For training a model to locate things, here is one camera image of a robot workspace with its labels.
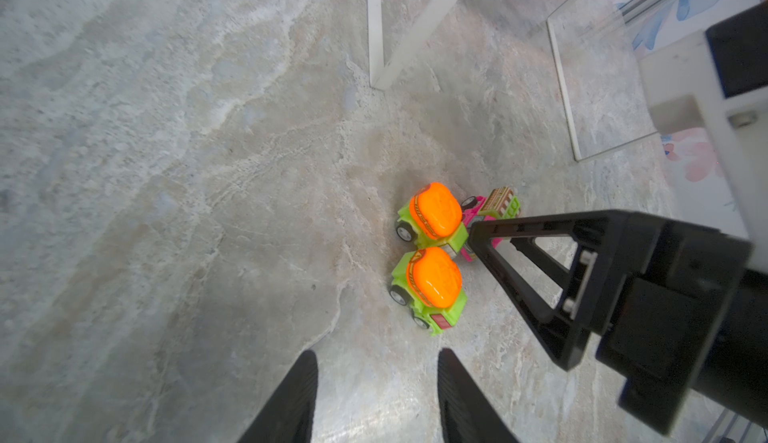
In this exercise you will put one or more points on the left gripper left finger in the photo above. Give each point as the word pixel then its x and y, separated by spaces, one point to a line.
pixel 288 414

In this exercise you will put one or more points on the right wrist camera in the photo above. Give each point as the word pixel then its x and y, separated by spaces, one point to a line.
pixel 717 79

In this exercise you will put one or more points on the green orange toy truck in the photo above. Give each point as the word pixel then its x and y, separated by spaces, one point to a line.
pixel 429 283
pixel 433 219

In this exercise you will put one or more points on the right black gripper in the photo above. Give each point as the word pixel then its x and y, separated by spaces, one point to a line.
pixel 691 315

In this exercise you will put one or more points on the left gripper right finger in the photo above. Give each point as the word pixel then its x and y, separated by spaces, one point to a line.
pixel 466 414

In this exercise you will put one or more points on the pink truck green top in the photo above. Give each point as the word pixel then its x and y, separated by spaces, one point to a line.
pixel 501 204

